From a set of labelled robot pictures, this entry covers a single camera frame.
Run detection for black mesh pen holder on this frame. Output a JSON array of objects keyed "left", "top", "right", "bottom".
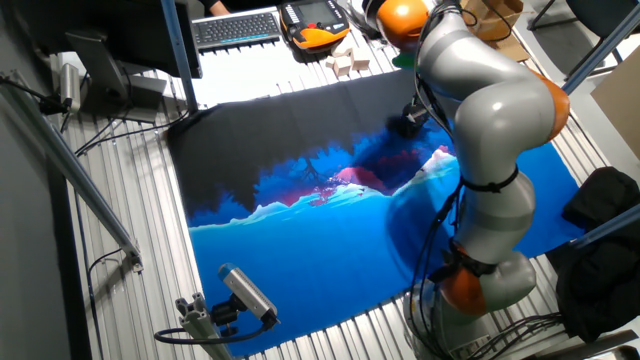
[{"left": 387, "top": 102, "right": 432, "bottom": 140}]

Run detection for black computer keyboard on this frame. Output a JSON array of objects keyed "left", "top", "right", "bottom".
[{"left": 191, "top": 7, "right": 284, "bottom": 54}]

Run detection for orange and black teach pendant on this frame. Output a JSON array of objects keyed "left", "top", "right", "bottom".
[{"left": 278, "top": 0, "right": 351, "bottom": 51}]

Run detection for black computer monitor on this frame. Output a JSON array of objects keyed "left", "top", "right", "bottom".
[{"left": 14, "top": 0, "right": 204, "bottom": 80}]

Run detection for silver monitor stand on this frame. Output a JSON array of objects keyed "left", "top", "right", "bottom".
[{"left": 64, "top": 30, "right": 169, "bottom": 124}]

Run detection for medium wooden cube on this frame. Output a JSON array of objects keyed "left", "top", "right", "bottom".
[{"left": 332, "top": 55, "right": 353, "bottom": 78}]

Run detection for black round fan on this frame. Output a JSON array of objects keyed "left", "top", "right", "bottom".
[{"left": 360, "top": 0, "right": 386, "bottom": 39}]

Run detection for pale wooden blocks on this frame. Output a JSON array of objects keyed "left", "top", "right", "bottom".
[{"left": 349, "top": 47, "right": 372, "bottom": 72}]

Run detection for silver cylinder device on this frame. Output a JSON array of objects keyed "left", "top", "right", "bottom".
[{"left": 58, "top": 62, "right": 82, "bottom": 114}]

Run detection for landscape print cloth mat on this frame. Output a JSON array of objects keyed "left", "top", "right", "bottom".
[{"left": 164, "top": 69, "right": 586, "bottom": 357}]

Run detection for brown cardboard box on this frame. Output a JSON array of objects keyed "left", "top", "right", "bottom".
[{"left": 459, "top": 0, "right": 525, "bottom": 41}]

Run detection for short aluminium profile piece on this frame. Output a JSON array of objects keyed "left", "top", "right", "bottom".
[{"left": 174, "top": 292, "right": 234, "bottom": 360}]

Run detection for black ribbon tie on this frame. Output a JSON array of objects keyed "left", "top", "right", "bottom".
[{"left": 429, "top": 239, "right": 501, "bottom": 284}]

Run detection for dark office chair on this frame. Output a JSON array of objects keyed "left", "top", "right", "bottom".
[{"left": 527, "top": 0, "right": 640, "bottom": 51}]

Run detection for beige board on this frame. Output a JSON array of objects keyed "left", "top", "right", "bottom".
[{"left": 589, "top": 58, "right": 640, "bottom": 161}]

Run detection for black jacket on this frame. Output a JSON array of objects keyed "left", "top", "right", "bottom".
[{"left": 547, "top": 166, "right": 640, "bottom": 344}]

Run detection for aluminium frame bar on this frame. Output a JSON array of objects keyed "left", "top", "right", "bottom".
[
  {"left": 562, "top": 3, "right": 640, "bottom": 96},
  {"left": 569, "top": 203, "right": 640, "bottom": 250},
  {"left": 159, "top": 0, "right": 200, "bottom": 114},
  {"left": 0, "top": 72, "right": 145, "bottom": 274}
]

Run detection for black monitor cable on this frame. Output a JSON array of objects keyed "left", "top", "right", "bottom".
[{"left": 74, "top": 107, "right": 191, "bottom": 156}]

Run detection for silver camera with blue end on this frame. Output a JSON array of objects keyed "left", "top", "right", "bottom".
[{"left": 217, "top": 263, "right": 281, "bottom": 326}]

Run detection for black camera ball mount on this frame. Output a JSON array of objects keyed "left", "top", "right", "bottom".
[{"left": 209, "top": 294, "right": 249, "bottom": 337}]

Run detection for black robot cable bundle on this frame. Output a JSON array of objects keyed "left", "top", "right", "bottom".
[{"left": 407, "top": 179, "right": 466, "bottom": 360}]

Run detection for black cable strap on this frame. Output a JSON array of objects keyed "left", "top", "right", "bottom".
[{"left": 459, "top": 164, "right": 521, "bottom": 195}]

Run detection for black camera cable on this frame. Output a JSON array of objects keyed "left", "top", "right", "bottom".
[{"left": 153, "top": 319, "right": 274, "bottom": 346}]

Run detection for black floor cables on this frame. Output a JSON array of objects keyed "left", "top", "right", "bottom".
[{"left": 467, "top": 311, "right": 566, "bottom": 360}]

